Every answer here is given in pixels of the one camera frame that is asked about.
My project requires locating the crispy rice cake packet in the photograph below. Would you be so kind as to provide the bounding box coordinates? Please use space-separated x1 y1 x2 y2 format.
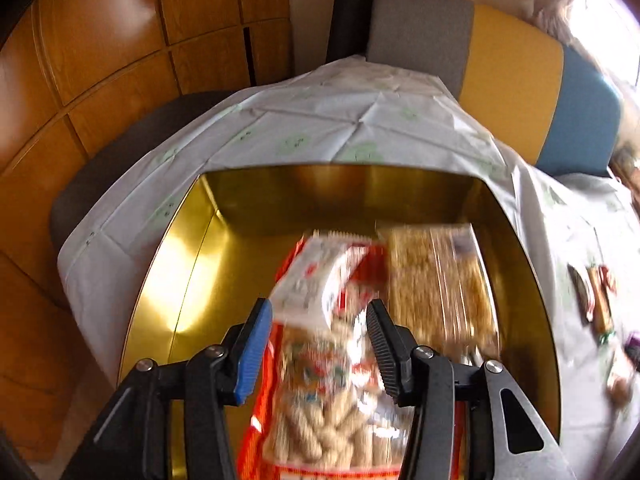
380 223 501 365

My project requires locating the red peanut snack bag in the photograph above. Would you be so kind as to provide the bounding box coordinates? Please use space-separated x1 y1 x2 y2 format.
235 231 467 480

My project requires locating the purple snack packet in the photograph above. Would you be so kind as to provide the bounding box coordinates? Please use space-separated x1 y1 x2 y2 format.
624 332 640 370

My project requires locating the gold tin box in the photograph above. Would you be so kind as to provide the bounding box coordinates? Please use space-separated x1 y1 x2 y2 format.
117 162 561 480

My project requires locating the pink floral candy packet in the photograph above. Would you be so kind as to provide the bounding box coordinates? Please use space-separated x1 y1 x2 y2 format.
567 264 596 323

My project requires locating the white green pattern tablecloth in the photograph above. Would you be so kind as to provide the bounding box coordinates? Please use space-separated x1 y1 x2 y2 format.
51 58 639 479

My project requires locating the grey yellow blue sofa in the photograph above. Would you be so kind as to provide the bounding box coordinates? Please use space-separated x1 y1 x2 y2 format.
366 0 622 177

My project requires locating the black rolled mat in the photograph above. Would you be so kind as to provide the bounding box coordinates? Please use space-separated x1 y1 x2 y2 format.
326 0 374 63

